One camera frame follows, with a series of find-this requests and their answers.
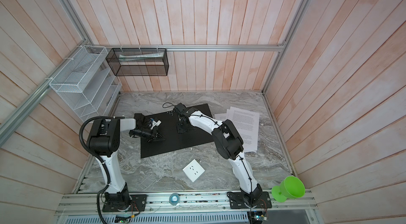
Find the blue folder black inside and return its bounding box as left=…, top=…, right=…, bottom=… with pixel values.
left=141, top=110, right=213, bottom=158

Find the black wire mesh basket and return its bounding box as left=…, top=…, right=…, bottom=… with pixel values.
left=106, top=47, right=169, bottom=77

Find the blue tape roll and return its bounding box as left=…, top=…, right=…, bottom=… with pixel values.
left=169, top=193, right=180, bottom=206

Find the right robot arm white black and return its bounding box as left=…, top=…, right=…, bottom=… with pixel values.
left=173, top=103, right=263, bottom=208

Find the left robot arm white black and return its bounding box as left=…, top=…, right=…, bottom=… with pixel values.
left=80, top=114, right=163, bottom=212

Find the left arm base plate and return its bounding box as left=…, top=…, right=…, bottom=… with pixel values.
left=102, top=193, right=147, bottom=212

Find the horizontal aluminium frame bar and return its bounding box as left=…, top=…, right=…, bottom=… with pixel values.
left=93, top=44, right=284, bottom=52

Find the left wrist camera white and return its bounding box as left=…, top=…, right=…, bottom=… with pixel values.
left=150, top=118, right=161, bottom=129

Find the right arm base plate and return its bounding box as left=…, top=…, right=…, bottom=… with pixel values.
left=226, top=191, right=272, bottom=209

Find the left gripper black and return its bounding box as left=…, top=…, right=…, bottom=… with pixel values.
left=130, top=127, right=166, bottom=143

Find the top printed paper sheet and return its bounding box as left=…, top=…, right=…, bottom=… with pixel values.
left=230, top=107, right=260, bottom=153

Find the aluminium mounting rail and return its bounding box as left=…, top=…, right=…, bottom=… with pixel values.
left=55, top=190, right=318, bottom=216

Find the white wall socket plate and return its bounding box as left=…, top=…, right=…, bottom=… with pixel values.
left=183, top=159, right=205, bottom=182

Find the green plastic funnel cup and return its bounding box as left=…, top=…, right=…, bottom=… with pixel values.
left=271, top=176, right=306, bottom=202

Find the white wire mesh shelf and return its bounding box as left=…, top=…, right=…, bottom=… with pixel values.
left=50, top=46, right=122, bottom=121

